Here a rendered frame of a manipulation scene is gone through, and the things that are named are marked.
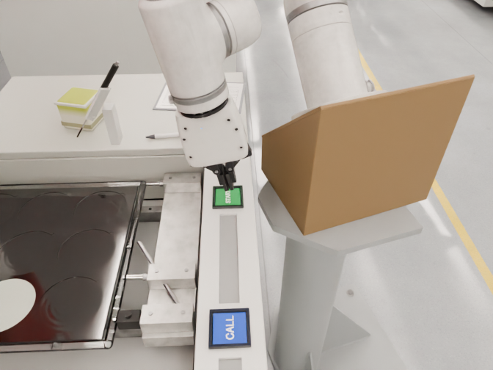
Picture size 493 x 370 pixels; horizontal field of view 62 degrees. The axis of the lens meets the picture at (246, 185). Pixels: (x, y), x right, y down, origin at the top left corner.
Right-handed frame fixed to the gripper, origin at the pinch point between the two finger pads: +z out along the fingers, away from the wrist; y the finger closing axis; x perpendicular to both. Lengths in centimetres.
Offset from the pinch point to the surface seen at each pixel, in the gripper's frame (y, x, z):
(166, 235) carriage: -14.5, -1.5, 10.3
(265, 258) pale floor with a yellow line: -6, 61, 102
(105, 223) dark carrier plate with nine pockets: -25.5, 0.3, 6.1
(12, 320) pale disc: -35.1, -19.8, 4.0
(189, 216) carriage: -10.4, 3.3, 11.2
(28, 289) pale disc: -34.6, -14.2, 4.1
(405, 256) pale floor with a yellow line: 56, 60, 115
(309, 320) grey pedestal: 9, 7, 64
